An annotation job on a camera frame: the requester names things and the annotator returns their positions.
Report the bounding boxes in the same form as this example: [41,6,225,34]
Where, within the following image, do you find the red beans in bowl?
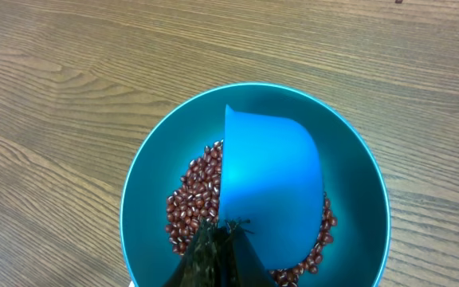
[164,139,339,287]

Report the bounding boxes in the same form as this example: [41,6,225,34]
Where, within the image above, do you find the blue plastic measuring scoop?
[219,107,324,269]

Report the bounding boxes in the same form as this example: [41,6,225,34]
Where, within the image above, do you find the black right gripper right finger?
[221,220,277,287]

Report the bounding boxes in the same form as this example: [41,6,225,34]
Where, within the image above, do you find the teal metal bowl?
[120,82,391,287]

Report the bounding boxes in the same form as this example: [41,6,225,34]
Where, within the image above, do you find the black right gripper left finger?
[163,221,224,287]

